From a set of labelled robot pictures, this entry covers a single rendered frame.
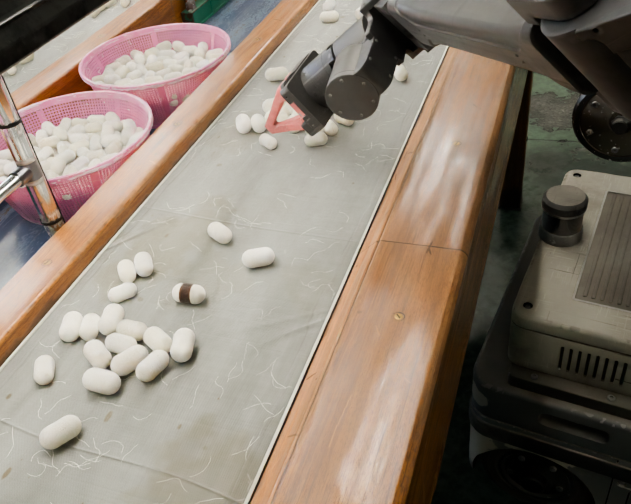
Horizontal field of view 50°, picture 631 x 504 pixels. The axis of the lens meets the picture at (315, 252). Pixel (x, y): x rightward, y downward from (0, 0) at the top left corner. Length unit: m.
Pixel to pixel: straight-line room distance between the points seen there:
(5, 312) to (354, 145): 0.48
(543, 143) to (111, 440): 1.97
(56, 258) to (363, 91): 0.39
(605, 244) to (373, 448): 0.75
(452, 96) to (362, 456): 0.59
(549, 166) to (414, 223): 1.55
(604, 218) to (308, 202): 0.60
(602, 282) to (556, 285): 0.07
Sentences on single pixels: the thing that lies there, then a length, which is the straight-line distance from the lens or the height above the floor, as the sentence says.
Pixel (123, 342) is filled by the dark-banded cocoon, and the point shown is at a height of 0.76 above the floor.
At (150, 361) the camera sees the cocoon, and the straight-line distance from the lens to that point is 0.66.
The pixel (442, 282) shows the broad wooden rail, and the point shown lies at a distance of 0.68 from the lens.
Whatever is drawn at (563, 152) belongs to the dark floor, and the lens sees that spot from 2.35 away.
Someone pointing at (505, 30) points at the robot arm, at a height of 1.04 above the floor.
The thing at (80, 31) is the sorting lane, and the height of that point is 0.74.
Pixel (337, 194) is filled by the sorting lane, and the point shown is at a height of 0.74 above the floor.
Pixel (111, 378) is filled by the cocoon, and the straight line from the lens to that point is 0.66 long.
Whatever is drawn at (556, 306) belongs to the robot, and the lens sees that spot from 1.08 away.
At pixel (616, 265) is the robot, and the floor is 0.48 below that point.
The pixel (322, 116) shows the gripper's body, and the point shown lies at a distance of 0.82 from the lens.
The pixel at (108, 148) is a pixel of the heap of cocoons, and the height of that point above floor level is 0.74.
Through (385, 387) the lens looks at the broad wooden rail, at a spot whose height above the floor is 0.76.
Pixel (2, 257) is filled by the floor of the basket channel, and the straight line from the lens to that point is 1.03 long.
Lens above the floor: 1.22
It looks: 39 degrees down
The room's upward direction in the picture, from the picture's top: 8 degrees counter-clockwise
